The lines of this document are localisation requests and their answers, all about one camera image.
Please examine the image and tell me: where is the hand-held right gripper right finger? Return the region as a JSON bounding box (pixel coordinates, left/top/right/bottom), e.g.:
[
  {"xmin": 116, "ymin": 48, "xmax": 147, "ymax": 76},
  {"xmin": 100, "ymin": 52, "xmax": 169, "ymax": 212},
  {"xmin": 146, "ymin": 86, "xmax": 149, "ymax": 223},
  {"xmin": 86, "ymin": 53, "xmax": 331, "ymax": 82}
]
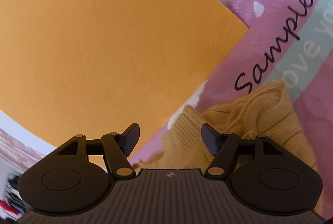
[{"xmin": 201, "ymin": 123, "xmax": 285, "ymax": 178}]

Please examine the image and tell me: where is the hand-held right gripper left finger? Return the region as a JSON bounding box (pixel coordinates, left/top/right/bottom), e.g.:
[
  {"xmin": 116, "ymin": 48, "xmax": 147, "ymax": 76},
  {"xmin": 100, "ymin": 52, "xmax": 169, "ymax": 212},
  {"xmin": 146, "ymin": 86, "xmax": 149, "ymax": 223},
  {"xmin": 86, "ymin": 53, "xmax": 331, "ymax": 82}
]
[{"xmin": 55, "ymin": 123, "xmax": 141, "ymax": 178}]

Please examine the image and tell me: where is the mustard cable-knit cardigan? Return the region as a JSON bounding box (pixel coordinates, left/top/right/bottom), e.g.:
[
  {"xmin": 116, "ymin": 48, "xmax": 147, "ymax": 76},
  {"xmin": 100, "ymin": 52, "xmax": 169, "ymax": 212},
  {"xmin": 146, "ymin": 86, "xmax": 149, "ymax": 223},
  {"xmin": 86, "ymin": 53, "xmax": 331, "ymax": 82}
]
[{"xmin": 131, "ymin": 81, "xmax": 326, "ymax": 217}]

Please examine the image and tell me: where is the orange headboard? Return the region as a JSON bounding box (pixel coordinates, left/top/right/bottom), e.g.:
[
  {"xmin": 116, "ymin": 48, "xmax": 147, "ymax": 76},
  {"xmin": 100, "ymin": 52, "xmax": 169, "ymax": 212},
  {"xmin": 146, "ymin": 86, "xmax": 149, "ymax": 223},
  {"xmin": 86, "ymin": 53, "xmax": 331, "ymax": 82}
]
[{"xmin": 0, "ymin": 0, "xmax": 250, "ymax": 170}]

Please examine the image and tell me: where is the pink printed bed sheet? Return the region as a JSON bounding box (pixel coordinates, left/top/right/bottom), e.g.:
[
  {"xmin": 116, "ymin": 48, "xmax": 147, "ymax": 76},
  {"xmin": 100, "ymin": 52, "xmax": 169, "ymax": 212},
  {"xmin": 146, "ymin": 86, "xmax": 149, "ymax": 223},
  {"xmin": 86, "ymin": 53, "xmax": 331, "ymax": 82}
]
[{"xmin": 127, "ymin": 0, "xmax": 333, "ymax": 224}]

